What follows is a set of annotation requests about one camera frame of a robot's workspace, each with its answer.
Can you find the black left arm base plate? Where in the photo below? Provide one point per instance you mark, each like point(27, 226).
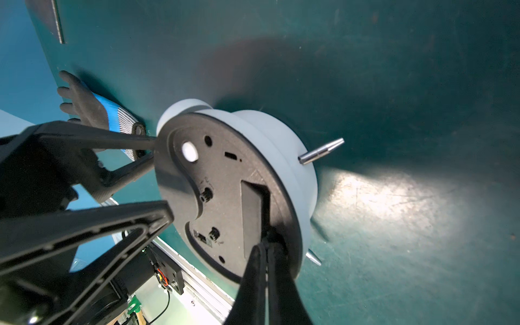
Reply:
point(168, 272)

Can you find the grey blue sock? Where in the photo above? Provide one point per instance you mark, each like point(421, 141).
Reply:
point(88, 108)

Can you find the aluminium front mounting rail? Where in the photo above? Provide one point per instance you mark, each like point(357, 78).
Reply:
point(203, 302)

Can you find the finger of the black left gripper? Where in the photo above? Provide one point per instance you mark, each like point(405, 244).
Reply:
point(73, 148)
point(37, 286)

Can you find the white round alarm clock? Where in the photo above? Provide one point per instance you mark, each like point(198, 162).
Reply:
point(230, 178)

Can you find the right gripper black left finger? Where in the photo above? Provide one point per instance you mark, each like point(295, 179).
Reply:
point(249, 305)

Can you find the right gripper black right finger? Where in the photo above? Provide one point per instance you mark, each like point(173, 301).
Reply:
point(285, 305)

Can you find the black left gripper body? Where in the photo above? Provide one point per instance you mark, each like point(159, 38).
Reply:
point(31, 183)

